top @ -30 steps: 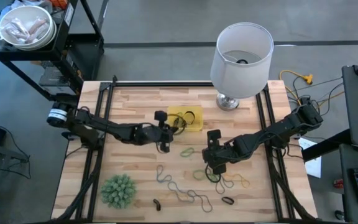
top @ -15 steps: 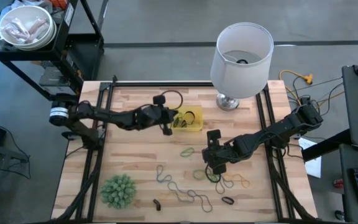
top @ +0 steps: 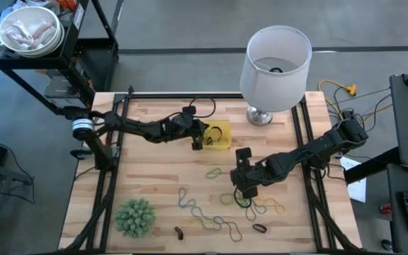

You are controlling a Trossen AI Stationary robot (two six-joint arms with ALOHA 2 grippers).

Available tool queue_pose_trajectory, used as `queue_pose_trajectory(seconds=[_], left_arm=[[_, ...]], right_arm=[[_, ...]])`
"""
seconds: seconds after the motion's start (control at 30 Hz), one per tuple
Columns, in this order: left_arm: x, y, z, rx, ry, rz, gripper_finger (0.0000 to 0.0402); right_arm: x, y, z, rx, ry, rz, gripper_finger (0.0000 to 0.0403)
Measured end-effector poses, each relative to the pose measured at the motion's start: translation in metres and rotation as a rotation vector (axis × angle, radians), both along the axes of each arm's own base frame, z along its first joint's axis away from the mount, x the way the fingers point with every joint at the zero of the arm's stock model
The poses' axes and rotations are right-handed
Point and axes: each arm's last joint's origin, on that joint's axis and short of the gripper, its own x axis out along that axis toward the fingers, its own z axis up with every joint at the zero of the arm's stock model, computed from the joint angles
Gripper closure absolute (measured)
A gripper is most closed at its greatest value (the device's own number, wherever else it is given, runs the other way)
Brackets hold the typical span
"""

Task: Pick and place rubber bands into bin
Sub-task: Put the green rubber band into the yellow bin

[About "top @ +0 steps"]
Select white paper sheet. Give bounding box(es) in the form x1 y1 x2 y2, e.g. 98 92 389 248
339 155 368 203

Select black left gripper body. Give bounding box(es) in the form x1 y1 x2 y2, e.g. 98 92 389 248
166 113 207 141

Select white cart label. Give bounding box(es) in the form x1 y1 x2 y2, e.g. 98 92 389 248
72 2 86 30

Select orange package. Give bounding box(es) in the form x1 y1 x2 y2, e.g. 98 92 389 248
55 0 79 11

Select pale yellow thin rubber band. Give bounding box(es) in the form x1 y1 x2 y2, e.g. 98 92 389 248
181 217 216 230

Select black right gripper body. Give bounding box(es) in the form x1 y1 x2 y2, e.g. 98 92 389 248
231 161 272 188

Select grey flat box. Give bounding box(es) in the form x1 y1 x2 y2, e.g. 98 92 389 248
44 74 81 100

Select yellow plastic bin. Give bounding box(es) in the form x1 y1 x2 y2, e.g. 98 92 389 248
202 119 232 151

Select plastic wrapped sausage pack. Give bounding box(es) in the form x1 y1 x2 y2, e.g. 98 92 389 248
30 19 56 40
4 20 35 47

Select yellow extension cord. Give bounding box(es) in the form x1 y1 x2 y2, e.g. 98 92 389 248
317 79 358 121

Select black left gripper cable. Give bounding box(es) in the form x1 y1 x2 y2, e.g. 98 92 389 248
168 96 217 120

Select teal rubber band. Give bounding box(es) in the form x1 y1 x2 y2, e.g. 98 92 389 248
253 201 268 216

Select white ceramic bowl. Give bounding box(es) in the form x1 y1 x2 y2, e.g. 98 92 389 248
0 6 65 58

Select white shade silver lamp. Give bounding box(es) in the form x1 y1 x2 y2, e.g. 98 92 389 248
239 25 313 128

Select dark thin rubber band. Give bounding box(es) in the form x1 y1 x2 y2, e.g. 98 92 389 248
244 203 258 222
213 215 243 243

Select black aluminium table frame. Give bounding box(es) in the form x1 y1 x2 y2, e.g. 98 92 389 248
57 86 364 255

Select green artificial potted plant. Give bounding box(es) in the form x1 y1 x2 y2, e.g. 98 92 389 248
114 198 157 239

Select green rubber bands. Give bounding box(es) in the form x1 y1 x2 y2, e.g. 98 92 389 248
206 126 223 146

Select blue rubber band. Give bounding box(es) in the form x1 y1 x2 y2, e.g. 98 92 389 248
177 187 197 209

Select black utility cart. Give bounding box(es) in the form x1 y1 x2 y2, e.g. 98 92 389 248
0 0 120 120

